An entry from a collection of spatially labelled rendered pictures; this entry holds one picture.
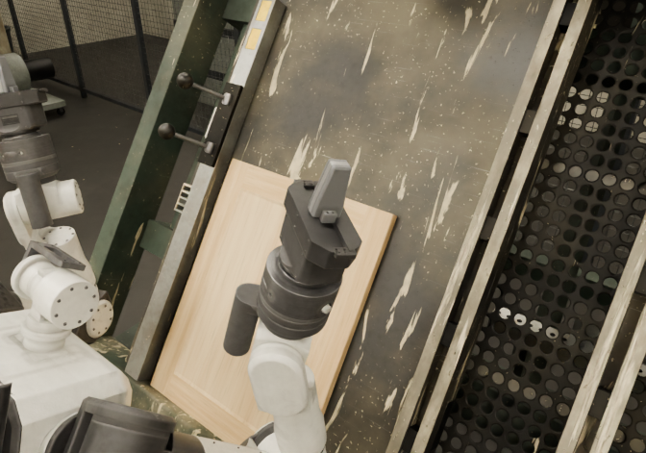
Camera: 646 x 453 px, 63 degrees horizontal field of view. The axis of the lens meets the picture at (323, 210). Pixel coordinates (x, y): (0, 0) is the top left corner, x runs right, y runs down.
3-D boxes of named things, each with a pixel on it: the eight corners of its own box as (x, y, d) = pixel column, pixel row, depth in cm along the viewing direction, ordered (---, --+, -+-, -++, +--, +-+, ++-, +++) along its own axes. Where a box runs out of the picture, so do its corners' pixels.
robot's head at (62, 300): (43, 350, 67) (54, 285, 65) (5, 317, 72) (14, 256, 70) (91, 339, 72) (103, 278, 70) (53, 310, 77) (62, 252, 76)
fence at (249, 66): (137, 369, 130) (124, 371, 126) (270, 4, 129) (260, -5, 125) (150, 379, 127) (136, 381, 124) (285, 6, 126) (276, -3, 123)
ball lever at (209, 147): (210, 156, 126) (154, 136, 119) (214, 141, 126) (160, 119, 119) (213, 158, 122) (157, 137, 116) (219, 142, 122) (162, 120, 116)
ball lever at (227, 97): (227, 109, 126) (172, 86, 119) (232, 93, 126) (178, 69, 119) (231, 109, 122) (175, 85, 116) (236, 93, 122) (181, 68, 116)
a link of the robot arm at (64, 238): (57, 175, 99) (79, 232, 106) (4, 186, 96) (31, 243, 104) (55, 193, 94) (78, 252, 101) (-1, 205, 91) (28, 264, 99)
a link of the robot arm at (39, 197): (69, 150, 101) (86, 207, 104) (8, 162, 98) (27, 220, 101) (60, 157, 90) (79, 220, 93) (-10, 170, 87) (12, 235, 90)
